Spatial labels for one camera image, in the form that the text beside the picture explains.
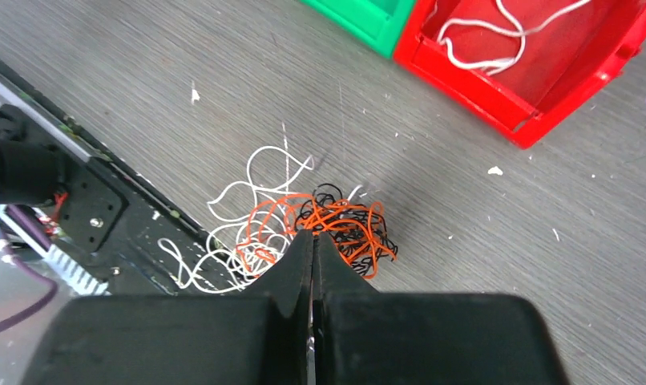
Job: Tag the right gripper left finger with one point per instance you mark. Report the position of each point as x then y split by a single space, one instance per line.
255 337

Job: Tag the green plastic bin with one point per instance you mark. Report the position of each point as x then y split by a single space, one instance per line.
377 23

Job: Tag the red plastic bin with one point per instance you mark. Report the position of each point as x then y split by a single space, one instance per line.
521 88

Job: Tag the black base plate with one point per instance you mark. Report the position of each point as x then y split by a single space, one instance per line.
112 232

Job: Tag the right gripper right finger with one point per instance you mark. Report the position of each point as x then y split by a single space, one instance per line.
365 336

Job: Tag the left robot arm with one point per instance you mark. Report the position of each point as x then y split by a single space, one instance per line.
33 167

